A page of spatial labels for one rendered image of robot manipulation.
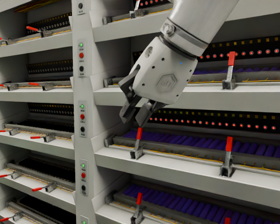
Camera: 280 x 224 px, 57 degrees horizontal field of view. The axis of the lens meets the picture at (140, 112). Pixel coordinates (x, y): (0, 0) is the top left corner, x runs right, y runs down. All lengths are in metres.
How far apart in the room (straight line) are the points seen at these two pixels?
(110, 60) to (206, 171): 0.49
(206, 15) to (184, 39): 0.05
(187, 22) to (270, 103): 0.27
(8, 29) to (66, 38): 0.59
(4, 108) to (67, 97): 0.58
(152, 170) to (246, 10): 0.46
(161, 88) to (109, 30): 0.40
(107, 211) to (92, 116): 0.32
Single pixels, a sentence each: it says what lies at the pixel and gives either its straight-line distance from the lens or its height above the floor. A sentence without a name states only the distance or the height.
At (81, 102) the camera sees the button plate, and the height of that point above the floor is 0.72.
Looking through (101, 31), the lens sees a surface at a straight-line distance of 0.84.
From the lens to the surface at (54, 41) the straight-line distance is 1.02.
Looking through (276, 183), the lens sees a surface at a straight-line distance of 0.64.
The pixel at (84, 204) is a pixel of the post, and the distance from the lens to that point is 0.96.
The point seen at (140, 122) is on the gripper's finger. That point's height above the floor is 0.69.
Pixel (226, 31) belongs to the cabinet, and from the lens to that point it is 0.84.
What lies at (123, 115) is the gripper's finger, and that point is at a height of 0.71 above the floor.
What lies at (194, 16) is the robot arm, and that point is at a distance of 0.42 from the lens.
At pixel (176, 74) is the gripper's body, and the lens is 0.46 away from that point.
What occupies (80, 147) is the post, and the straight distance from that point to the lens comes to 0.91.
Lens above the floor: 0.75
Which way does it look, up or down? 4 degrees down
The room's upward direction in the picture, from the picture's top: straight up
